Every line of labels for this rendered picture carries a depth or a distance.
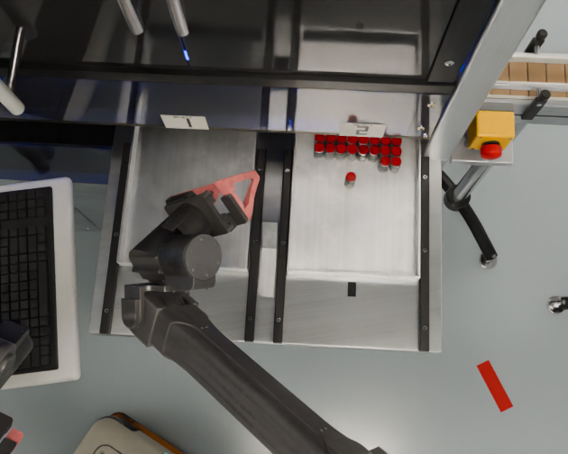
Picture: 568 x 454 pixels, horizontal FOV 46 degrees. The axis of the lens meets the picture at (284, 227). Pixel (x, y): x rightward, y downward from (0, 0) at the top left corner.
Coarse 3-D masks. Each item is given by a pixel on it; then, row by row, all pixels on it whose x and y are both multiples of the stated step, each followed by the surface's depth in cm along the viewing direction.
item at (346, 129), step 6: (342, 126) 125; (348, 126) 125; (354, 126) 125; (372, 126) 124; (378, 126) 124; (384, 126) 124; (342, 132) 128; (348, 132) 128; (354, 132) 127; (360, 132) 127; (366, 132) 127; (372, 132) 127; (378, 132) 127
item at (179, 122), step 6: (162, 114) 125; (162, 120) 127; (168, 120) 127; (174, 120) 126; (180, 120) 126; (186, 120) 126; (192, 120) 126; (198, 120) 126; (204, 120) 126; (168, 126) 130; (174, 126) 129; (180, 126) 129; (186, 126) 129; (192, 126) 129; (198, 126) 129; (204, 126) 129
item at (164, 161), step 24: (144, 144) 141; (168, 144) 141; (192, 144) 141; (216, 144) 141; (240, 144) 141; (144, 168) 140; (168, 168) 140; (192, 168) 140; (216, 168) 139; (240, 168) 139; (144, 192) 138; (168, 192) 138; (240, 192) 138; (144, 216) 137; (120, 240) 132; (216, 240) 135; (240, 240) 135; (120, 264) 133; (240, 264) 134
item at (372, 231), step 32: (320, 160) 139; (416, 160) 139; (320, 192) 138; (352, 192) 137; (384, 192) 137; (416, 192) 137; (320, 224) 136; (352, 224) 136; (384, 224) 136; (416, 224) 135; (320, 256) 134; (352, 256) 134; (384, 256) 134; (416, 256) 133
